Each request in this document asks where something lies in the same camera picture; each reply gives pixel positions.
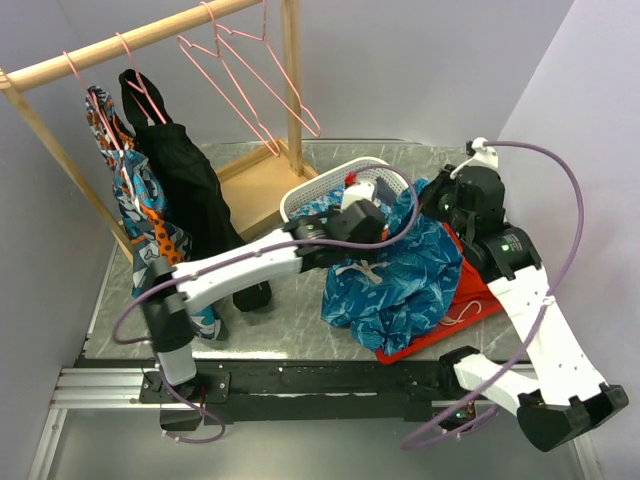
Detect blue shark print shorts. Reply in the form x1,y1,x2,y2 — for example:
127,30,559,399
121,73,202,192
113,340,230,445
321,178,465,357

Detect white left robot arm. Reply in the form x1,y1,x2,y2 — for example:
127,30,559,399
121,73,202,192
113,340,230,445
136,200,386,402

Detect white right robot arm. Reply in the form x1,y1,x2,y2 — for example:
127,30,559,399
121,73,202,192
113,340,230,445
419,165,629,452

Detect blue floral shorts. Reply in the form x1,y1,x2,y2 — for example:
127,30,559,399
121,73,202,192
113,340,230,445
289,194,342,220

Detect black sport shorts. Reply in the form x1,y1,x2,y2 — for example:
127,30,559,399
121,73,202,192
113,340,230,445
117,68,274,314

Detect orange blue patterned shorts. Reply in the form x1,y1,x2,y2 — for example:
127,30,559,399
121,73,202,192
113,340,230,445
83,84,231,342

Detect dark navy folded garment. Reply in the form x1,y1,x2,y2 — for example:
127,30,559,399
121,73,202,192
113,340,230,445
374,171,408,207

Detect white perforated plastic basket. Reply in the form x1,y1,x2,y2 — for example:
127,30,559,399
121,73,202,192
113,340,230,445
273,157,419,249

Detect wooden clothes rack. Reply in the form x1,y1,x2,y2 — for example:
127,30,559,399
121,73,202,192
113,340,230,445
0,0,321,264

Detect red plastic tray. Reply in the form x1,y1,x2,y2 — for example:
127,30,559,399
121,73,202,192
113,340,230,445
375,323,472,365

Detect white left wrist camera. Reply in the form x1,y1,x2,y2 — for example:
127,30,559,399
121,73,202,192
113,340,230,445
340,172,377,211

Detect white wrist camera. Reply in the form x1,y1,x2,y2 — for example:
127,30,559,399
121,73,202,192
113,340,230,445
449,137,499,179
340,172,377,211

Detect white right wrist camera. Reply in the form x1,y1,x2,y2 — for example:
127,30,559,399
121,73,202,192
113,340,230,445
449,137,499,179

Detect empty pink wire hanger rear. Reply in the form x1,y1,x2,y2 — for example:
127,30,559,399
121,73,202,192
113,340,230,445
216,1,322,138

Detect empty pink wire hanger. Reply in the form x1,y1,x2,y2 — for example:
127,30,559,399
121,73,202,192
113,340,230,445
177,1,282,158
216,1,322,138

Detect pink wire hanger with black shorts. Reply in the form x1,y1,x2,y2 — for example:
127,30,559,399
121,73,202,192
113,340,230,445
116,32,168,126

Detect empty pink wire hanger front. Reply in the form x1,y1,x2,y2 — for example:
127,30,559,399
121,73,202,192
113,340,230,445
177,1,282,158

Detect pink wire hanger far left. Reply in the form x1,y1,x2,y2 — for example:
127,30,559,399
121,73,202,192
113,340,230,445
63,51,122,150

